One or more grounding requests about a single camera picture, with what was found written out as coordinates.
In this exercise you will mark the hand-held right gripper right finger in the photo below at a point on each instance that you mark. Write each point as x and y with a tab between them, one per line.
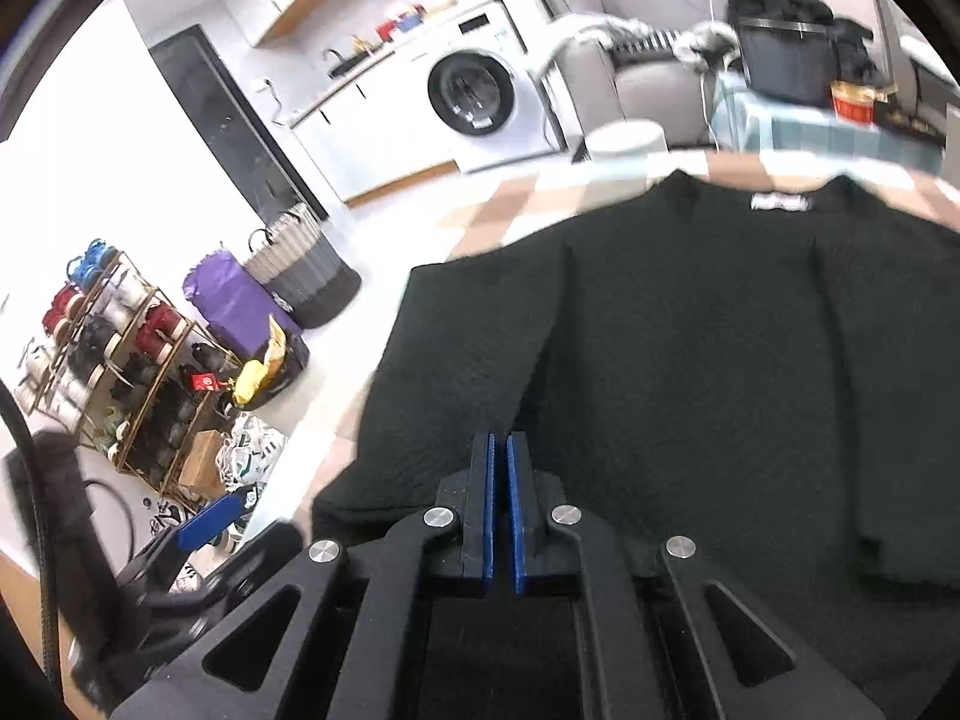
517	510

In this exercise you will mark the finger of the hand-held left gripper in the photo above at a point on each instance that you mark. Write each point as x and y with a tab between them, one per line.
214	519

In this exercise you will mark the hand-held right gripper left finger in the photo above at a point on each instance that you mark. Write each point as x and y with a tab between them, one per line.
489	510

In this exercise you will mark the black sweater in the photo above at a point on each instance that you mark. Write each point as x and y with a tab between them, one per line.
675	315

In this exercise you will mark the pile of black clothes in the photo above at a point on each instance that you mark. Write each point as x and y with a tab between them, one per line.
787	0

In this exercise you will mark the cardboard box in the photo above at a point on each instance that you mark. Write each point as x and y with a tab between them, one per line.
201	461

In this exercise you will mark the white sneakers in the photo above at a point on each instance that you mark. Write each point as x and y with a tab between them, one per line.
247	450

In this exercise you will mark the yellow plastic bag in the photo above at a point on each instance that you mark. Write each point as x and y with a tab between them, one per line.
251	382

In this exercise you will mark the metal shoe rack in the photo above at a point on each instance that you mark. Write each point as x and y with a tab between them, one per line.
112	360

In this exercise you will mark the purple bag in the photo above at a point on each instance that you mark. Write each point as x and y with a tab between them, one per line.
225	300

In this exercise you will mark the striped woven basket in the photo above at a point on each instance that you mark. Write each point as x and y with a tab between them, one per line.
307	270

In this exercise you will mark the checkered table cloth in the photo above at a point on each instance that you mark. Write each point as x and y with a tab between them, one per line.
510	202

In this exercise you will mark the white round stool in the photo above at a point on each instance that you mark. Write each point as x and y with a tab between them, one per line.
626	142

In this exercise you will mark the white base cabinet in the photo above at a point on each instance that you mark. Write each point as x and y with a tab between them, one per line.
375	135

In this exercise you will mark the black door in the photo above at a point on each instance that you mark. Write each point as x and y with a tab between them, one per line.
217	112

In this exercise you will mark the grey armchair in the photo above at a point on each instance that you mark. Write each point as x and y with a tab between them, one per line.
652	97

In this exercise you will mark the white washing machine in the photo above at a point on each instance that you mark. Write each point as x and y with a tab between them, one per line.
525	37

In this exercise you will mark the teal checked tablecloth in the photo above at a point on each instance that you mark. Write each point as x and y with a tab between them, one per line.
810	139

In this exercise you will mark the black storage box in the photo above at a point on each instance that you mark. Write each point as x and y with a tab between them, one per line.
784	64

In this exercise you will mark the red box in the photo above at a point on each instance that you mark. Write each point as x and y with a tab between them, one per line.
853	109

